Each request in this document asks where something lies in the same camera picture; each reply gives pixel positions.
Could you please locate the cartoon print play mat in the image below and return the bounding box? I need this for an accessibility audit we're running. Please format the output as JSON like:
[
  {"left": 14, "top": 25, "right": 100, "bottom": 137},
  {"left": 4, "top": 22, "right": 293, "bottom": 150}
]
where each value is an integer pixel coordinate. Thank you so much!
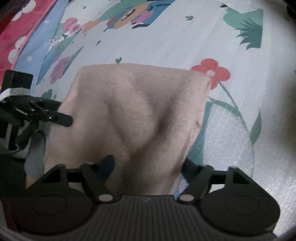
[{"left": 31, "top": 1, "right": 295, "bottom": 235}]

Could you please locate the pink blue blanket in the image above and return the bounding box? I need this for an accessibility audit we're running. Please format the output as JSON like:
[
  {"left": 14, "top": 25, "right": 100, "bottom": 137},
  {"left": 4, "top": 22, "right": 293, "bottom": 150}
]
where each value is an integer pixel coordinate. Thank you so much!
[{"left": 1, "top": 1, "right": 68, "bottom": 82}]

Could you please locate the pink knit sweater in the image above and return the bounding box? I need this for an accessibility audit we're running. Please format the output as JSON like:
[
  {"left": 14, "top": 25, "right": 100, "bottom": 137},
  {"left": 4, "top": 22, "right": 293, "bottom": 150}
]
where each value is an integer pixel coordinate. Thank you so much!
[{"left": 44, "top": 63, "right": 211, "bottom": 195}]

